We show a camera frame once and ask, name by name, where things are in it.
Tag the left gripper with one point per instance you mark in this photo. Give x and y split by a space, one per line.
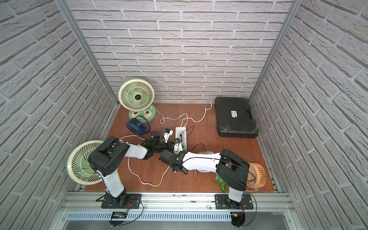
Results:
167 145

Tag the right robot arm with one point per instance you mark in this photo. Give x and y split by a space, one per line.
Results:
232 169

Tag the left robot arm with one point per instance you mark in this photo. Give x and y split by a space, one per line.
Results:
106 158

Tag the navy blue small fan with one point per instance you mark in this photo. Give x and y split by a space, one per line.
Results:
137 128

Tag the white power strip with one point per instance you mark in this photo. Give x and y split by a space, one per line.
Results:
180 139

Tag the white small desk fan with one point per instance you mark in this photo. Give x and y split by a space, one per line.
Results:
205 153

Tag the green fan at back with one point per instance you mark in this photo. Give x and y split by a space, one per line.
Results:
137 96

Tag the green fan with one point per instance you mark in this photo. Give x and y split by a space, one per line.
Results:
137 96
78 166

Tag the green fan at left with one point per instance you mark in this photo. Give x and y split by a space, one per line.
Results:
78 166

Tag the orange small fan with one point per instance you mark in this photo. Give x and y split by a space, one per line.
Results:
257 177

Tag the black tool case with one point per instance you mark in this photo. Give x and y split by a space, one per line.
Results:
234 118

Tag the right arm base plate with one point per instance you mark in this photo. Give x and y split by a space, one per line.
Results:
222 201

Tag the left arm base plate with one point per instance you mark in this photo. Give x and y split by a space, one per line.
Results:
121 202

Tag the aluminium front rail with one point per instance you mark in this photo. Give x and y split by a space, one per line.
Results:
176 201

